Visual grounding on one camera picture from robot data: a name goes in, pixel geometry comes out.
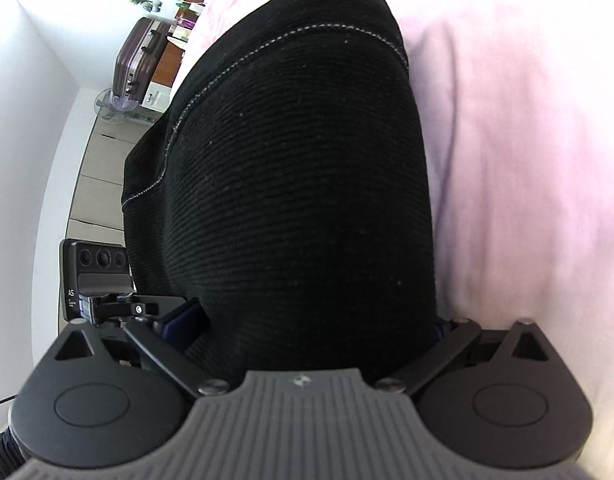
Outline dark ribbed suitcase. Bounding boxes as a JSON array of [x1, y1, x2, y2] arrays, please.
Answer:
[[114, 16, 176, 102]]

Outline white drawer cabinet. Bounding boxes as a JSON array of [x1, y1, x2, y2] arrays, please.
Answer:
[[68, 109, 164, 235]]

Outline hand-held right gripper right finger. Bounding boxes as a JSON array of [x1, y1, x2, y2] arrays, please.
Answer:
[[374, 317, 558, 397]]

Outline pink and cream duvet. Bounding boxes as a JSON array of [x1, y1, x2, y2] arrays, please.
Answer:
[[172, 0, 614, 480]]

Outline cluttered wooden desk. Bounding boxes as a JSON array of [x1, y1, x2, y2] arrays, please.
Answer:
[[147, 0, 238, 108]]

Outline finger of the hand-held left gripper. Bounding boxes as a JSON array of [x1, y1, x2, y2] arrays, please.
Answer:
[[88, 294, 188, 329]]

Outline white floor fan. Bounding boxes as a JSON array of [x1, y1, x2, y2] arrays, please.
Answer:
[[94, 87, 138, 126]]

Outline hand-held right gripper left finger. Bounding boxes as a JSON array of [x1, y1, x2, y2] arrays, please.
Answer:
[[53, 299, 231, 399]]

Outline black pants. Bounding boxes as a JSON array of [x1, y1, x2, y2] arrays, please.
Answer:
[[121, 0, 440, 387]]

